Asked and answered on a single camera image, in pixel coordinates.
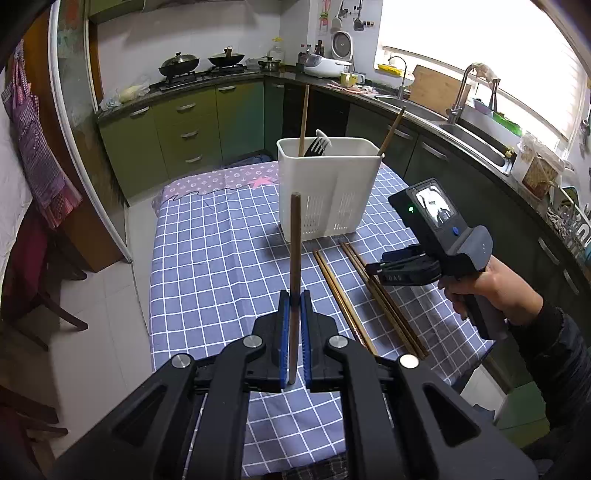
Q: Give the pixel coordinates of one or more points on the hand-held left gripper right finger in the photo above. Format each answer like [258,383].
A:
[307,341]

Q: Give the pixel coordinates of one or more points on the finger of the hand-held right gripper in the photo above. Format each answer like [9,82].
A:
[406,257]
[397,278]

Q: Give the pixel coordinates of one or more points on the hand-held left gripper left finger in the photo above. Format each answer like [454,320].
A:
[286,341]

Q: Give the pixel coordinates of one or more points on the set of wooden chopsticks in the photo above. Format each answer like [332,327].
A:
[344,302]

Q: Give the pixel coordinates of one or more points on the brown wooden chopstick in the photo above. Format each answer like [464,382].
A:
[295,277]
[304,120]
[391,131]

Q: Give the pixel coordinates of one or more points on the white plastic utensil holder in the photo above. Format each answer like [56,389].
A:
[323,194]

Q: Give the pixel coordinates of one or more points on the clear plastic spoon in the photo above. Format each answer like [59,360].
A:
[324,137]

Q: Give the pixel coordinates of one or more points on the black fork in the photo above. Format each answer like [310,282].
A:
[315,146]

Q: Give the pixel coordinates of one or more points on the person's right forearm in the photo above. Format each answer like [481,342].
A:
[558,369]

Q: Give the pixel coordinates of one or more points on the person's right hand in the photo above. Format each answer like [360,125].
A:
[503,290]

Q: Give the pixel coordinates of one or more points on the steel double sink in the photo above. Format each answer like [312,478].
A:
[475,138]

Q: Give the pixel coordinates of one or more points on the blue checked tablecloth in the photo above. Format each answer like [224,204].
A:
[207,277]

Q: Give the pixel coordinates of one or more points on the steel kitchen faucet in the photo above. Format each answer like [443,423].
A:
[455,106]

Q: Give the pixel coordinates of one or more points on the green plastic container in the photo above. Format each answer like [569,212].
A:
[507,123]

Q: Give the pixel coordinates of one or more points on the purple plastic container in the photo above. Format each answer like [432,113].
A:
[482,107]

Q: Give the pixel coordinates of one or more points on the dark plaid cloth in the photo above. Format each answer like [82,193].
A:
[314,467]

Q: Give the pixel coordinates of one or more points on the wooden cutting board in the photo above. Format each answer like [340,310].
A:
[436,90]

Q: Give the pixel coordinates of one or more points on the grey scrubbing cloth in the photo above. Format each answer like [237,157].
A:
[561,217]

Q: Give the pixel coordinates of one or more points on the small gooseneck tap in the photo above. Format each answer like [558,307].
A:
[402,83]

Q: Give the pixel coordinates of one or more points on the black kitchen tongs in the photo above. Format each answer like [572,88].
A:
[494,94]

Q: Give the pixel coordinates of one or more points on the pink dish cloth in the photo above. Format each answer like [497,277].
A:
[351,88]

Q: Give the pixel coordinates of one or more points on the grey mug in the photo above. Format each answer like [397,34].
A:
[362,78]

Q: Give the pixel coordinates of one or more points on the yellow tray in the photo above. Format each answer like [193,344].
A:
[388,68]

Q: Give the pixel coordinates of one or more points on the rag on faucet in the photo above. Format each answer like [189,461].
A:
[485,70]

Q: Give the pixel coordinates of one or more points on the yellow cup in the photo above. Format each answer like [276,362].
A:
[348,79]

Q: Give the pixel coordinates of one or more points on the purple star-print cloth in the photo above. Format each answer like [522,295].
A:
[207,181]

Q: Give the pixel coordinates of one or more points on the white rice cooker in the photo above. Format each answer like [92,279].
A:
[323,68]

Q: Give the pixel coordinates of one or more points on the white round appliance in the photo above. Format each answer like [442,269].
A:
[342,45]

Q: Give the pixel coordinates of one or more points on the dark stone countertop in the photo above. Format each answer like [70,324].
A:
[295,76]

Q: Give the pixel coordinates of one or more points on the dark glass bottle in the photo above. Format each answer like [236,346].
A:
[319,48]

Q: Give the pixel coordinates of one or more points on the hanging black spatula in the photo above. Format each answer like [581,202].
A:
[358,18]

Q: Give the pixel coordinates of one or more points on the hanging ladle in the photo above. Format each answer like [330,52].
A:
[337,19]

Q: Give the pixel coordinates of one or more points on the small steel pot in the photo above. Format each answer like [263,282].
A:
[269,63]

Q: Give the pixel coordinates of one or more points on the oil jug with yellow cap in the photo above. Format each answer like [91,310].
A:
[277,50]

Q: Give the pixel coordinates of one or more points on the light green base cabinet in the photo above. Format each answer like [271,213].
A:
[184,134]

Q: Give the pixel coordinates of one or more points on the black wok with lid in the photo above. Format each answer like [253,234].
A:
[179,64]
[226,57]

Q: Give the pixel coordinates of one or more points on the black gas stove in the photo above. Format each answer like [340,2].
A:
[203,76]

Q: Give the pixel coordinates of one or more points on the dark red chair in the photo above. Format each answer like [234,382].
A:
[27,267]

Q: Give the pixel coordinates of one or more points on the plastic bag with yellow contents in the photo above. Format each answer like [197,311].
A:
[127,94]

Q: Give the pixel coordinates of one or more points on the white hanging sheet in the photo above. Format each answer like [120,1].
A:
[11,184]

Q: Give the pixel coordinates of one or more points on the purple checked apron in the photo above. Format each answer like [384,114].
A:
[37,138]

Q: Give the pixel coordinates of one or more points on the frosted glass sliding door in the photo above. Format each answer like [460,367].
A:
[74,92]

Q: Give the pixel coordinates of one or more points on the pink wall poster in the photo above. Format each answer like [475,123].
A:
[324,14]

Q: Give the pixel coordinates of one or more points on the green wall cabinet unit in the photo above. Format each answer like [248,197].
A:
[108,8]

